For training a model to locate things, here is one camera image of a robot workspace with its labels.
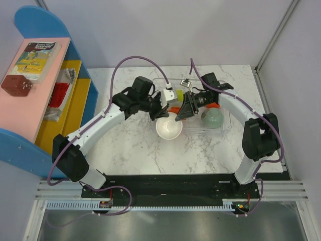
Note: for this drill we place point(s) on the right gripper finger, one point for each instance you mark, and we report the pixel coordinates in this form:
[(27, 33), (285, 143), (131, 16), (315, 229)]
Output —
[(189, 97), (186, 111)]

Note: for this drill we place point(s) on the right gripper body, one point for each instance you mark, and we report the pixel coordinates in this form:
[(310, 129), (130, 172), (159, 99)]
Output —
[(202, 99)]

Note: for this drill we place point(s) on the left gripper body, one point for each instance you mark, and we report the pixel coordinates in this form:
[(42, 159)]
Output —
[(153, 105)]

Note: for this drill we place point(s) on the orange bowl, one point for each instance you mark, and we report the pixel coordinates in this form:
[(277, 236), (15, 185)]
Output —
[(174, 109), (213, 105)]

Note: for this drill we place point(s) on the lime green bowl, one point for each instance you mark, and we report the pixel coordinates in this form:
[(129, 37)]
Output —
[(180, 95)]

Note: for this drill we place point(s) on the white bottom bowl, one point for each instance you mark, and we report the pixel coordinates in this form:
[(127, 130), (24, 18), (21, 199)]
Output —
[(167, 128)]

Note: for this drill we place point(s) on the pale green ceramic bowl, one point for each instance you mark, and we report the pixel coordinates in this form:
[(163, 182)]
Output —
[(212, 118)]

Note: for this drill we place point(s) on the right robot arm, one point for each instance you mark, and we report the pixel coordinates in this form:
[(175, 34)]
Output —
[(260, 134)]

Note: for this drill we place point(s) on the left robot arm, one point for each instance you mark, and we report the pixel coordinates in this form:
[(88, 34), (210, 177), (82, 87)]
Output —
[(69, 152)]

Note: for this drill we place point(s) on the grey patterned cloth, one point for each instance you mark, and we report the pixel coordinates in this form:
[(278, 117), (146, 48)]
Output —
[(68, 76)]

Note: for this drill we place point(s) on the red white book on shelf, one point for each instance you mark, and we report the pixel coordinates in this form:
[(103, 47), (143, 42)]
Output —
[(58, 95)]

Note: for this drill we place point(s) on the paperback book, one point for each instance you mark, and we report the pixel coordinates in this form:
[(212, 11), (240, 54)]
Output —
[(36, 60)]

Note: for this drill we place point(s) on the blue pink yellow shelf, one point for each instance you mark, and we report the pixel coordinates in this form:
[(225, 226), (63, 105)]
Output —
[(26, 137)]

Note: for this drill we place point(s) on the dark red box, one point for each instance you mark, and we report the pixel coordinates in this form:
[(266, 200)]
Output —
[(16, 85)]

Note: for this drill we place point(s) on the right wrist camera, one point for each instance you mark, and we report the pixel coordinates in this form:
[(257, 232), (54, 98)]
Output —
[(186, 83)]

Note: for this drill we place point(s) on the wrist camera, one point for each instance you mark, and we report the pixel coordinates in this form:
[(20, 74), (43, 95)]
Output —
[(168, 96), (186, 83)]

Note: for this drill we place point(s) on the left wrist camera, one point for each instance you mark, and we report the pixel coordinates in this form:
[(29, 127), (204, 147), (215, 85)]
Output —
[(168, 96)]

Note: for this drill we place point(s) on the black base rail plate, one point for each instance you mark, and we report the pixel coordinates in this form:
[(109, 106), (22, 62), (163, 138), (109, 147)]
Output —
[(173, 190)]

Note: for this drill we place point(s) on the aluminium frame post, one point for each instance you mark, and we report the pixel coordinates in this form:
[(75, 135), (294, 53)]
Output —
[(277, 33)]

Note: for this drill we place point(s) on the white cable duct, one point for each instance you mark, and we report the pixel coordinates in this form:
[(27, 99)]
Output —
[(99, 206)]

